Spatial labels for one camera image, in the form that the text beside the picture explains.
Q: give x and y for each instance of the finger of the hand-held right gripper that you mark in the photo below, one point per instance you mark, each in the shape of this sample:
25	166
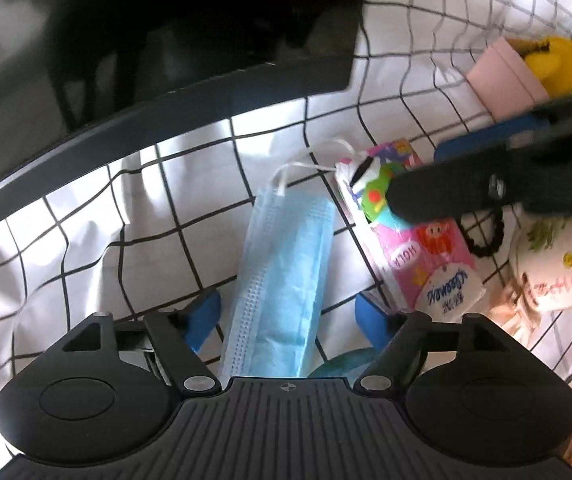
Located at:
441	195
486	137

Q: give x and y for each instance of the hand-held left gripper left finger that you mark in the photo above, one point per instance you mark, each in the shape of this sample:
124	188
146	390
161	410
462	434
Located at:
203	315

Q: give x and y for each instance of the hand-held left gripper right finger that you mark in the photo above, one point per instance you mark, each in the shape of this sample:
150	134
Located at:
371	317

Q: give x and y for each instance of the cartoon print tissue packet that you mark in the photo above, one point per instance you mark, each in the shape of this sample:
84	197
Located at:
416	270

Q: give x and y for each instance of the blue face mask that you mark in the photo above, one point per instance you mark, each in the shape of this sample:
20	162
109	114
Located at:
281	270

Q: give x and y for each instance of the jar with green patterned lid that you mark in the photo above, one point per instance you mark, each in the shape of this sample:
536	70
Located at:
341	362

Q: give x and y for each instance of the pink box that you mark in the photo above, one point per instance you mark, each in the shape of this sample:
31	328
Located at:
501	77

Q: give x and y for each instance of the yellow round container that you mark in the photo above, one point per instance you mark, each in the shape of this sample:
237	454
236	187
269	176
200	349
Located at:
566	67

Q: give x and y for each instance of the white grid tablecloth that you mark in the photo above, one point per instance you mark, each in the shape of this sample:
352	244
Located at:
91	240

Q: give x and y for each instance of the wooden clip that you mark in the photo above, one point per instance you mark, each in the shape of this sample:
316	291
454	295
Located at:
513	310

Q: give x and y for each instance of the clear plastic printed packet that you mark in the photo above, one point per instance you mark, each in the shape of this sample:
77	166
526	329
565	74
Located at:
556	270

